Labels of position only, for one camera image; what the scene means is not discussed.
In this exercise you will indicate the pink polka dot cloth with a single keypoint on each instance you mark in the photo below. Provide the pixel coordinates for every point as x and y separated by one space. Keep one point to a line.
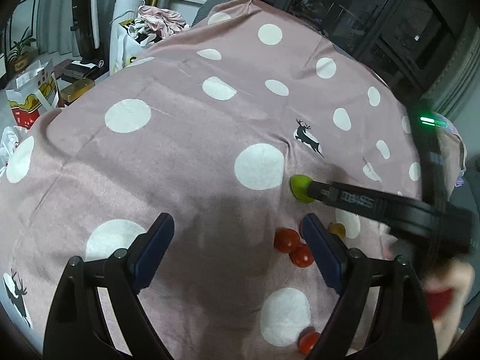
209 126

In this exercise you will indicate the pile of clothes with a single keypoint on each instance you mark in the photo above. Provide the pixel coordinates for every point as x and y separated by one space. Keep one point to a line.
152 24

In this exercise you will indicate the red cherry tomato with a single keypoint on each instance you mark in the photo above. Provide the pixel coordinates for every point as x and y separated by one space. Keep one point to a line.
301 256
307 341
286 240

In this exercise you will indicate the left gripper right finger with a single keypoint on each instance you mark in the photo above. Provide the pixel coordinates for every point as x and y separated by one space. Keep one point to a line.
402 327

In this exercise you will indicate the red yellow paper bag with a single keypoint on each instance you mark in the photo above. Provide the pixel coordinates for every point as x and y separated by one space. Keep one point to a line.
33 93

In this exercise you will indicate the small tan fruit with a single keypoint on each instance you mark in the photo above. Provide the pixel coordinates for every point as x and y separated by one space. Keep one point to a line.
338 229

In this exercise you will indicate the small green fruit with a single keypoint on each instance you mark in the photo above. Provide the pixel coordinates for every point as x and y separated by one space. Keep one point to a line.
299 186

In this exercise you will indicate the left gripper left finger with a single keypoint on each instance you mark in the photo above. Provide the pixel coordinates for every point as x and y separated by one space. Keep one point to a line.
76 327

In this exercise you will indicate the right hand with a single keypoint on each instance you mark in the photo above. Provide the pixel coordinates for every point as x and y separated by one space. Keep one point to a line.
442 296

